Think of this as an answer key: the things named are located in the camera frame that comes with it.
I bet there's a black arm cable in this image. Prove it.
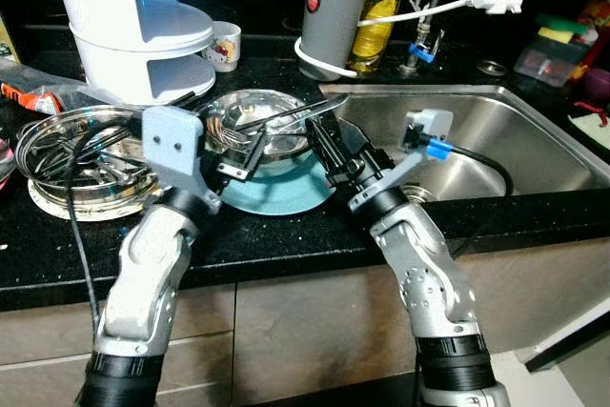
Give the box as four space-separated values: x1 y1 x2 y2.
65 119 144 341
448 145 516 260

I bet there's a round steel bowl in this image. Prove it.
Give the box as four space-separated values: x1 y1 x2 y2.
203 90 311 162

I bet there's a steel fork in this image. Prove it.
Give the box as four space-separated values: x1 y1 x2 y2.
232 94 352 133

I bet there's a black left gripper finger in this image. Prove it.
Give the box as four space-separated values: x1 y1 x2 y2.
195 91 273 130
217 126 271 179

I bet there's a small metal strainer ring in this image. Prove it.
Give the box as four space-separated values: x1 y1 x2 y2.
477 60 507 77

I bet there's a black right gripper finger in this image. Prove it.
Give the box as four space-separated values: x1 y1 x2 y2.
307 113 349 174
335 119 390 168

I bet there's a white plate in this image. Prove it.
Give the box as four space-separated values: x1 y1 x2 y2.
27 173 161 223

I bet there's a yellow green sponge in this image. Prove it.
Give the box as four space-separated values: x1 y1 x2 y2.
537 14 588 44

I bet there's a blue valve handle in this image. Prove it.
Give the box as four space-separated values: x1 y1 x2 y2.
409 42 436 64

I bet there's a steel sink drain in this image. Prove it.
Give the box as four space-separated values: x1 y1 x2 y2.
405 183 441 203

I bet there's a blue cable connector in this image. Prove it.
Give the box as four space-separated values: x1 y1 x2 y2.
426 139 450 161

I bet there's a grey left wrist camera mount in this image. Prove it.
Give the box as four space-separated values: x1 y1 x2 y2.
141 105 222 203

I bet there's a teal plate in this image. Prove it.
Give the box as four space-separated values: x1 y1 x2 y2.
217 126 339 215

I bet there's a grey water filter canister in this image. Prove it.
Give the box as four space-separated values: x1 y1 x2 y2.
299 0 378 82

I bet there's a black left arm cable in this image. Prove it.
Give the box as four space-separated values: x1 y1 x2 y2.
65 119 144 341

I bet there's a clear plastic container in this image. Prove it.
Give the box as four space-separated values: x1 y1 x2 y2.
513 33 584 90

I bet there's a grey cabinet drawer front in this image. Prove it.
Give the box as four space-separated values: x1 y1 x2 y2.
0 283 234 407
234 235 610 406

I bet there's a stainless steel sink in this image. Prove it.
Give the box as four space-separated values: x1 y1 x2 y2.
319 83 610 203

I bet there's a white cartoon print cup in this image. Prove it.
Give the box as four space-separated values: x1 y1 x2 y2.
203 21 242 73

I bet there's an orange snack packet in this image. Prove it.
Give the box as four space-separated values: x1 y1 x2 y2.
0 56 96 114

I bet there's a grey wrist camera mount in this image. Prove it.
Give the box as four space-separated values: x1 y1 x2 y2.
348 109 454 213
141 105 222 203

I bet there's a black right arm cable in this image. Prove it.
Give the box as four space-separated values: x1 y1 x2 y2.
448 145 516 260

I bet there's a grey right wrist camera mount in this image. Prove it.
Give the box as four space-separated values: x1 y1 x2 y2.
348 109 454 213

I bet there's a red food packet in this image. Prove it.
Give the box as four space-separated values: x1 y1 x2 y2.
572 0 610 46

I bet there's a yellow cooking oil bottle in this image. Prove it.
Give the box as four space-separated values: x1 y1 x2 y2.
348 0 404 74

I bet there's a white tiered plastic rack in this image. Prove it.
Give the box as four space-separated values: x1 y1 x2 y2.
48 0 217 108

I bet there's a steel basin with cutlery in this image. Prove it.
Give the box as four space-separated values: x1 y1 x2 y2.
14 107 161 206

